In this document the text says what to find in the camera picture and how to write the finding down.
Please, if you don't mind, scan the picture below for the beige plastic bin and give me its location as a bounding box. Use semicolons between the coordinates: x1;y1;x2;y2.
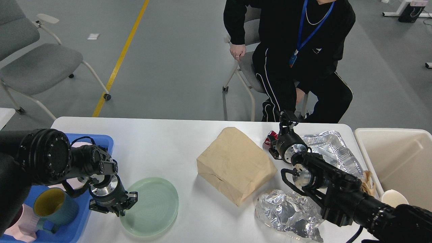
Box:
354;128;432;211

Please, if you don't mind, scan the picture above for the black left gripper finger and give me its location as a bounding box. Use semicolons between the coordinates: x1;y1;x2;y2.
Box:
120;192;138;217
88;200;113;214

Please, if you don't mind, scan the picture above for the aluminium foil tray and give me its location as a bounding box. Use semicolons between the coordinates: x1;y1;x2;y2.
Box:
300;130;364;179

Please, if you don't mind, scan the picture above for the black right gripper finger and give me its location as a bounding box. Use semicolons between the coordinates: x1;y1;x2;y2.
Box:
279;110;299;133

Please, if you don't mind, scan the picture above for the pink plate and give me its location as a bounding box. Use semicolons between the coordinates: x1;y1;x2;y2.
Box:
48;142;90;191

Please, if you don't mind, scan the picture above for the crumpled brown paper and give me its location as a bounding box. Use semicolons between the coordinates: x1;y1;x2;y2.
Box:
360;170;376;197

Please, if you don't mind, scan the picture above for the seated person in black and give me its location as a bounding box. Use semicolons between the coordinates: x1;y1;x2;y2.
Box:
223;0;356;123

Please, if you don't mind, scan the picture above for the blue lanyard badge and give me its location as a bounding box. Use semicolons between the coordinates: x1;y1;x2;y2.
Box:
289;0;335;68

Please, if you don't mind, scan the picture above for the brown paper bag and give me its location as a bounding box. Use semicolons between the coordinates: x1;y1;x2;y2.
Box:
196;127;277;206

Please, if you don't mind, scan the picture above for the white chair under person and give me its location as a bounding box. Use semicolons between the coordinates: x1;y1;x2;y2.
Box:
223;0;300;122

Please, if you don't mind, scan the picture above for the white paper cup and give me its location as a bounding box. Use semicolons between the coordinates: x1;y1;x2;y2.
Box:
380;189;409;208

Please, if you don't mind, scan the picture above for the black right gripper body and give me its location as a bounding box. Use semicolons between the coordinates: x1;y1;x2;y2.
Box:
269;131;307;164

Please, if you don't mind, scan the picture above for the white paper scrap on floor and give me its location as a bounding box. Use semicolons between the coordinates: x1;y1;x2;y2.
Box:
87;33;100;40

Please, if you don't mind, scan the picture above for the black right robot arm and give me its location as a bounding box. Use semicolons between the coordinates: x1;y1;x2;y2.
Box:
268;110;432;243

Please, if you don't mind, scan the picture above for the pink mug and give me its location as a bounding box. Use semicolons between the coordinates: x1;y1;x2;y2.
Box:
5;204;40;243

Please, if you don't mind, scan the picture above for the green plate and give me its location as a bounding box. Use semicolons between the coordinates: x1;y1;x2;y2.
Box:
120;177;179;238

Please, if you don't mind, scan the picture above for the red snack wrapper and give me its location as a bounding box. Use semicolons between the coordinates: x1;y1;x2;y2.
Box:
262;131;278;149

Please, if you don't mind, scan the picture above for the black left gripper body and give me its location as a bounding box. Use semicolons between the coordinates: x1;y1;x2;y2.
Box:
88;175;129;217

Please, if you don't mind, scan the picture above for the black box on floor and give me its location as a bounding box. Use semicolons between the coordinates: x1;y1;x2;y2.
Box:
398;2;426;23

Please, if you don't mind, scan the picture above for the crumpled aluminium foil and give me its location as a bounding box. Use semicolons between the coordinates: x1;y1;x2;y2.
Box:
255;189;324;243

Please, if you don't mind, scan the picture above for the grey office chair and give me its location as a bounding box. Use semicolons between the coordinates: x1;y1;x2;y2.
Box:
0;0;111;120

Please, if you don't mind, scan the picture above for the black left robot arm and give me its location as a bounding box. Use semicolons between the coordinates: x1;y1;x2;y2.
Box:
1;129;138;234

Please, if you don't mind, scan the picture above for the teal mug yellow inside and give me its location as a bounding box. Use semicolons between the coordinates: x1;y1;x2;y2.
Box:
33;188;79;234

